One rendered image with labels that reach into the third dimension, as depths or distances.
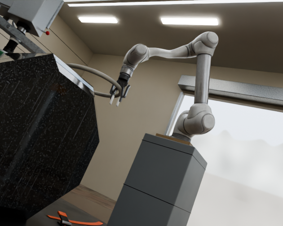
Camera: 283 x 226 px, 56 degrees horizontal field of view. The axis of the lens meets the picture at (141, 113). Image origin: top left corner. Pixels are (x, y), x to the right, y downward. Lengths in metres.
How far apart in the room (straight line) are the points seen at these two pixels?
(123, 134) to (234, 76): 3.18
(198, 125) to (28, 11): 1.46
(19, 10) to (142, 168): 1.44
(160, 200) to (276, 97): 4.73
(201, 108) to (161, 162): 0.46
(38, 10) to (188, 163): 1.52
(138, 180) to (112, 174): 5.07
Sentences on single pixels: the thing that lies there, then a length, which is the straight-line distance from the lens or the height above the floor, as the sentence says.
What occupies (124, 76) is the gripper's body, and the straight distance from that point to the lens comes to 1.90.
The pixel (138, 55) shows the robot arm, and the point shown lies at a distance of 1.78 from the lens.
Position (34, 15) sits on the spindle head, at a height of 1.23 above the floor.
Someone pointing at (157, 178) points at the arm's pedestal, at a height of 0.52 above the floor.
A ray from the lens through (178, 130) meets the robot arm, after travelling 2.03.
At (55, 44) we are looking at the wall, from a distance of 8.37.
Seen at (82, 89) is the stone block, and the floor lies 0.78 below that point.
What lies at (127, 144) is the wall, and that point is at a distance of 6.97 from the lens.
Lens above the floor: 0.39
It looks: 16 degrees up
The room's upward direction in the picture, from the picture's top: 23 degrees clockwise
